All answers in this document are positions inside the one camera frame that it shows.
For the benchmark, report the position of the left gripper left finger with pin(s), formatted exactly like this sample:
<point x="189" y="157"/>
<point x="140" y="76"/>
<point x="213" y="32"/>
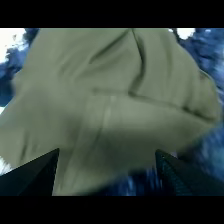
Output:
<point x="36" y="178"/>

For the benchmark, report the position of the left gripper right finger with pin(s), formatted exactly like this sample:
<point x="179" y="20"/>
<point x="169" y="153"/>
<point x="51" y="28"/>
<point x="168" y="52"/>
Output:
<point x="181" y="180"/>

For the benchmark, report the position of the olive green garment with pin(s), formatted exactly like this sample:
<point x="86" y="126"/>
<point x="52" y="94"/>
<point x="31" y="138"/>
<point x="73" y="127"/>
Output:
<point x="110" y="110"/>

